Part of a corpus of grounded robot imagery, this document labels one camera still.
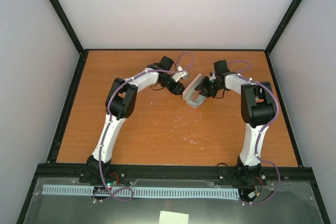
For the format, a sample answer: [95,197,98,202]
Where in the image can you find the pink glasses case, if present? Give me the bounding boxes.
[182,73,206,109]

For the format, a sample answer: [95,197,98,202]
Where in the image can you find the transparent red sunglasses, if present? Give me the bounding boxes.
[189,91,205,104]

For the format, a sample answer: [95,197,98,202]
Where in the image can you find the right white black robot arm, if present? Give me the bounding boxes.
[193,60,279,180]

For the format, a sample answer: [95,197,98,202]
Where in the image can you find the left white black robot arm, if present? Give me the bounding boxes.
[87,56,188,184]

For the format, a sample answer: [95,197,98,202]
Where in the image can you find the pale yellow paper note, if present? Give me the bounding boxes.
[159,211,189,224]

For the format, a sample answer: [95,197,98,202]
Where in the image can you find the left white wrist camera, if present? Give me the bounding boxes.
[172,65,189,82]

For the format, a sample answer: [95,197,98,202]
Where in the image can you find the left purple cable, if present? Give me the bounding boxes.
[92,51,196,202]

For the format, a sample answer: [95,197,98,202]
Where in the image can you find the purple cable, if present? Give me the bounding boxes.
[225,60,281,206]
[92,51,196,202]

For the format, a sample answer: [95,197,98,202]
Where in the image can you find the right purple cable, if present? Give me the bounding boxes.
[225,60,281,206]

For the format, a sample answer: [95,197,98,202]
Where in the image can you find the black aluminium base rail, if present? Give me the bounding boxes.
[36,163,314,186]

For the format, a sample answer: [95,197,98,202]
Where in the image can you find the right black frame post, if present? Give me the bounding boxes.
[265,0,303,56]

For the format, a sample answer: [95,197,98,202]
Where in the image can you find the black frame post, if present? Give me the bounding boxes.
[265,0,303,56]
[49,0,84,55]

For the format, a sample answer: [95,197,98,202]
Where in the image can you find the light blue slotted cable duct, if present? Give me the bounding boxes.
[41,185,239,200]

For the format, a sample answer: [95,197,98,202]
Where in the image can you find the left black frame post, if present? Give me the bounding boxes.
[49,0,84,55]

